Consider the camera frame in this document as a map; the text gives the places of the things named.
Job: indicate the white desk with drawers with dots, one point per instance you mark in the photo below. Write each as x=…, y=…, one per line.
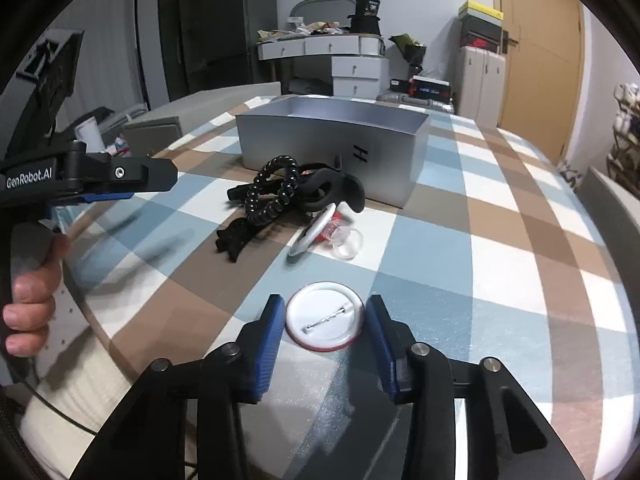
x=350, y=67

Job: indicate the small black hair clip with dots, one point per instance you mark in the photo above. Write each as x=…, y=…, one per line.
x=240, y=192

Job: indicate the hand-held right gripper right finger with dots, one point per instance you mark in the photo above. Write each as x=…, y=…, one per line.
x=382, y=347

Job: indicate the black red flat box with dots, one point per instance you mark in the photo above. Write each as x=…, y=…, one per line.
x=430, y=87

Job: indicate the white bottle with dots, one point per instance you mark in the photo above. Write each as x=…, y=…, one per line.
x=89, y=135

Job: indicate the grey chair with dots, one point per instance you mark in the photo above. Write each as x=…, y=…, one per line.
x=612, y=240

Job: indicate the clutter on white desk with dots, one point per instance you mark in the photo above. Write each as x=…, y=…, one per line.
x=310, y=30

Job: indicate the patterned cloth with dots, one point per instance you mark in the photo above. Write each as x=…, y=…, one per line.
x=625, y=130

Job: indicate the silver suitcase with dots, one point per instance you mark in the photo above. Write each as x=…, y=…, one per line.
x=420, y=104

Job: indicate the dark wrapped flower bouquet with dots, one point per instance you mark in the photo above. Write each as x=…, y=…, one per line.
x=410, y=52

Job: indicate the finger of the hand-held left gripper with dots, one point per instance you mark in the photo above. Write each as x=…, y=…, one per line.
x=107, y=197
x=135, y=174

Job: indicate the silver rectangular box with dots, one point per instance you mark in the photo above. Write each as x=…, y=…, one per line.
x=310, y=135

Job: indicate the grey low cabinet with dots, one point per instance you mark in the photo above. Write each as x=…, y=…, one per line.
x=200, y=110

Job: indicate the person's left hand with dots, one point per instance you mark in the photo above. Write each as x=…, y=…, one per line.
x=30, y=305

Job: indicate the white suitcase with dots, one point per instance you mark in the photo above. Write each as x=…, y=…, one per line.
x=482, y=82

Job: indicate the grey arched mirror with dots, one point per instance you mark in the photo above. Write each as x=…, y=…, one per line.
x=315, y=7

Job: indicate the person's light clothing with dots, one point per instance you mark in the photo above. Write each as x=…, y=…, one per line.
x=70, y=410

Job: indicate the grey shoe box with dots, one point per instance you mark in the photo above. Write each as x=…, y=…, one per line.
x=480, y=25

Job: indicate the wooden door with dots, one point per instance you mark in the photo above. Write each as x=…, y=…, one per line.
x=545, y=50

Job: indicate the black claw hair clip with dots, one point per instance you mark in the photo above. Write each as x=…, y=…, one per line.
x=345, y=187

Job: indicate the grey refrigerator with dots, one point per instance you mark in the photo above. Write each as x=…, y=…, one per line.
x=260, y=25

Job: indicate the black and red shoe box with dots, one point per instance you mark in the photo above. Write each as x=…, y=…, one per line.
x=480, y=41

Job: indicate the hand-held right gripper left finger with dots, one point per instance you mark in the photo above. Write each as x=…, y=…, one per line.
x=267, y=342

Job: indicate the white curtain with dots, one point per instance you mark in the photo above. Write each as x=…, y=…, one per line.
x=110, y=50

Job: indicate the white round pin badge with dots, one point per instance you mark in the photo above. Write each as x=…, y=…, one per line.
x=325, y=317

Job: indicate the black tall cabinet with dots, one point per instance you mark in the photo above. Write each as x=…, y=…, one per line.
x=210, y=35

